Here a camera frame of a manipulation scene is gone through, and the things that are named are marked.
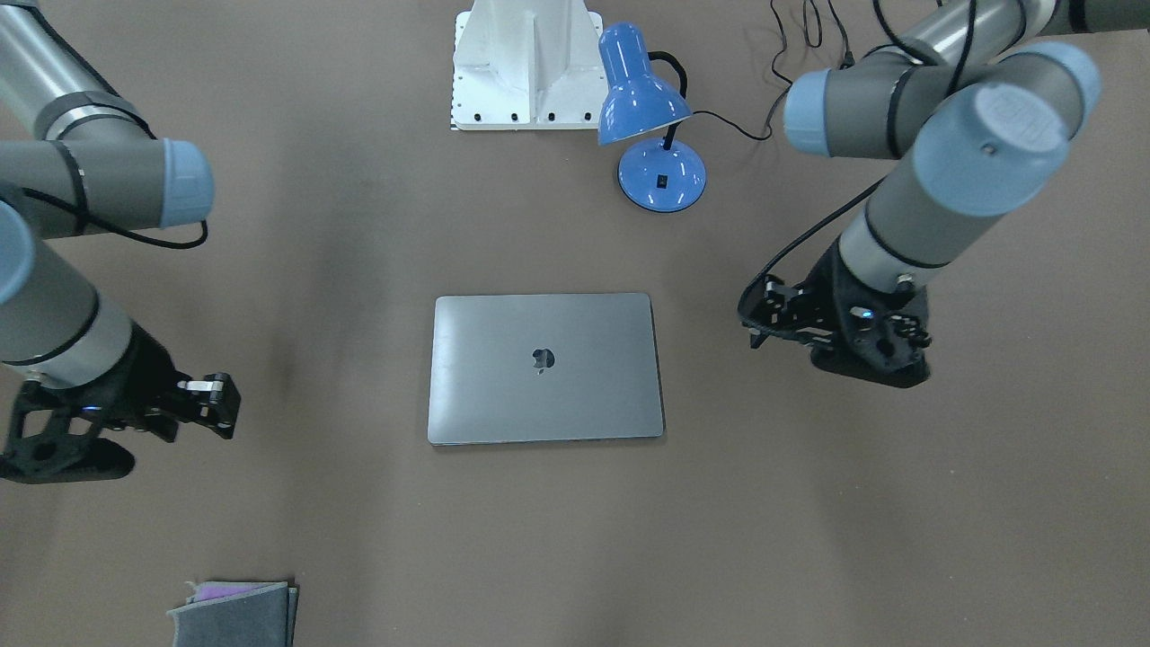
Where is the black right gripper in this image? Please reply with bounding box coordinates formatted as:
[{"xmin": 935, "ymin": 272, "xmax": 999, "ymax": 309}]
[{"xmin": 1, "ymin": 326, "xmax": 242, "ymax": 486}]

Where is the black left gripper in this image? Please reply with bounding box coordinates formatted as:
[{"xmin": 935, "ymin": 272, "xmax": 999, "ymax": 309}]
[{"xmin": 737, "ymin": 244, "xmax": 933, "ymax": 388}]

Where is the grey laptop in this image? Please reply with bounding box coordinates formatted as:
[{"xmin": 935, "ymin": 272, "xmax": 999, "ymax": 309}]
[{"xmin": 427, "ymin": 292, "xmax": 666, "ymax": 447}]

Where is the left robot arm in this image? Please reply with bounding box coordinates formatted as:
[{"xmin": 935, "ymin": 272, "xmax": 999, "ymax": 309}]
[{"xmin": 737, "ymin": 1, "xmax": 1147, "ymax": 388}]

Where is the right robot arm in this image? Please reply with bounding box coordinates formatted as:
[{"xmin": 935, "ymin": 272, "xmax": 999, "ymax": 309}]
[{"xmin": 1, "ymin": 1, "xmax": 242, "ymax": 484}]

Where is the folded grey cloth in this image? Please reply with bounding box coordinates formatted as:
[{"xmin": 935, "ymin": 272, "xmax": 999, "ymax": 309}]
[{"xmin": 167, "ymin": 581, "xmax": 298, "ymax": 646}]

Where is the blue desk lamp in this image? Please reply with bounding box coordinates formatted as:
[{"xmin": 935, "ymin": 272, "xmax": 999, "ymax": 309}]
[{"xmin": 598, "ymin": 22, "xmax": 707, "ymax": 214}]

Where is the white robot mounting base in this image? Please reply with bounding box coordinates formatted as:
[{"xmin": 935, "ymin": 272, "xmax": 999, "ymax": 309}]
[{"xmin": 449, "ymin": 1, "xmax": 608, "ymax": 131}]

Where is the black lamp power cable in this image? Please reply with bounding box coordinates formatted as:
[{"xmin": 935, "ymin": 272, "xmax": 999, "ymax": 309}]
[{"xmin": 690, "ymin": 0, "xmax": 854, "ymax": 143}]

